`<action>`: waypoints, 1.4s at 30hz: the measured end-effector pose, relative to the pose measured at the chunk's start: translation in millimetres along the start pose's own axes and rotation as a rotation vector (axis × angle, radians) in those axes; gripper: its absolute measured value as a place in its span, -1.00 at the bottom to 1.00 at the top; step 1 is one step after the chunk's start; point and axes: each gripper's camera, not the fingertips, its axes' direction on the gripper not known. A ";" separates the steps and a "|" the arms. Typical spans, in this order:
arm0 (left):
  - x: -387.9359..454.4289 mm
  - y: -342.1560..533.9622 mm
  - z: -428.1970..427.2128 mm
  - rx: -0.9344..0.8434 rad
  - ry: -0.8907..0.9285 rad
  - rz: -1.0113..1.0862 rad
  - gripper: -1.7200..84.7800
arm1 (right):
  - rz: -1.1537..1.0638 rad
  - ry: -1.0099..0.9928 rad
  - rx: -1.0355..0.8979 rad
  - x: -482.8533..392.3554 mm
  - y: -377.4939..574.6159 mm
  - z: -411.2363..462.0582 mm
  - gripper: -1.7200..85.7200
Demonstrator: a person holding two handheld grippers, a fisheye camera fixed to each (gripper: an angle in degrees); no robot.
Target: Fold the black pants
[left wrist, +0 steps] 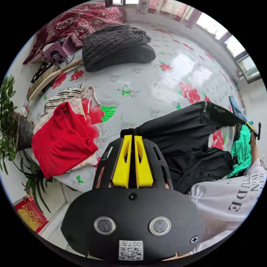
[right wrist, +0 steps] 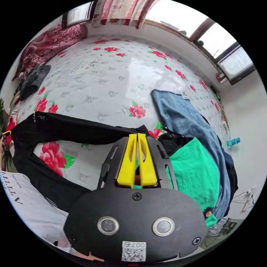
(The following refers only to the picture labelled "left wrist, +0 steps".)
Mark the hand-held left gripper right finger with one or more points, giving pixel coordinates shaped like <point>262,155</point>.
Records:
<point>144,166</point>

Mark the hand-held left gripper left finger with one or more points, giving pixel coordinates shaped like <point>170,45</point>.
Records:
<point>122,166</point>

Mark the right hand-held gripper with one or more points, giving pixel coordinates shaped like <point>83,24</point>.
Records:
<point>255,134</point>

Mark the black pants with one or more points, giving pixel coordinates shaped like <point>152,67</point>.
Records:
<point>183,141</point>

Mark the person's right forearm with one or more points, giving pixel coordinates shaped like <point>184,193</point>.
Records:
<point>254,154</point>

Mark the person's right hand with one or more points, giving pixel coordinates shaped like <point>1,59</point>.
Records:
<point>252,139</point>

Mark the person's left hand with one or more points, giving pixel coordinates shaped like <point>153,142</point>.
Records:
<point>175,257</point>

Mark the green garment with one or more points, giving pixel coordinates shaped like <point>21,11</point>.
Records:
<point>243,150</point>

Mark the blue jeans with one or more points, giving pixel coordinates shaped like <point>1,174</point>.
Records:
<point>236,108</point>

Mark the pile of clothes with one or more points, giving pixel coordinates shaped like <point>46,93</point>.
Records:
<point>62,141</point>

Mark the window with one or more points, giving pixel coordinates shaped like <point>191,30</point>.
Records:
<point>239,48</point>

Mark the person's body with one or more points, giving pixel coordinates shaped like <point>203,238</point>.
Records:
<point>225,204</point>

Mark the bed with floral sheet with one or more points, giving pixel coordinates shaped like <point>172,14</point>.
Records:
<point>144,83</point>

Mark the red and gold poster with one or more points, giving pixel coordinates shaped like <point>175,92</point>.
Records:
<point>31,217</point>

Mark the dark grey knitted sweater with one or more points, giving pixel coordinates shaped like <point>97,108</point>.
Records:
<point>119,48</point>

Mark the potted green plant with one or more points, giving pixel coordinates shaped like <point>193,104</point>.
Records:
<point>9,125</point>

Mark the black eye mask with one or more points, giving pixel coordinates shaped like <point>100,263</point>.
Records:
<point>40,72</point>

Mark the pink box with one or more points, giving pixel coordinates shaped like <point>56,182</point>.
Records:
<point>55,52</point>

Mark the pink curtain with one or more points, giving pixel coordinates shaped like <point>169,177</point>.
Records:
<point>177,10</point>

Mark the red patterned blanket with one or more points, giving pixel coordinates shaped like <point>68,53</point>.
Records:
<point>79,23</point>

